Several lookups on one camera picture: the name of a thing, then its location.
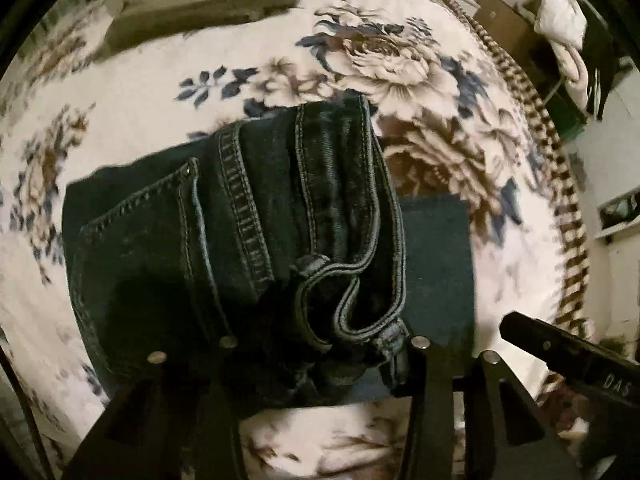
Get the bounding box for floral plush blanket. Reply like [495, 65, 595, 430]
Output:
[1, 0, 588, 471]

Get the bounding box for white crumpled cloth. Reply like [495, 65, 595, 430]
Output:
[534, 0, 602, 117]

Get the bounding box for brown wooden furniture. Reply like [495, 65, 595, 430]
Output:
[474, 0, 552, 86]

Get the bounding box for dark denim jeans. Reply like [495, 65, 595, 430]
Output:
[63, 92, 475, 405]

